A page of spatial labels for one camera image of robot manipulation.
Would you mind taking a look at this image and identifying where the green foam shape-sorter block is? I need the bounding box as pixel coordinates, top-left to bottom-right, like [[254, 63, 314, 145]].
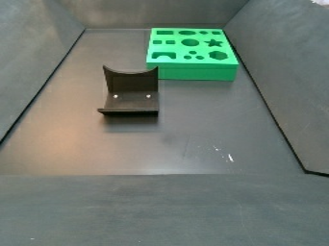
[[146, 28, 239, 82]]

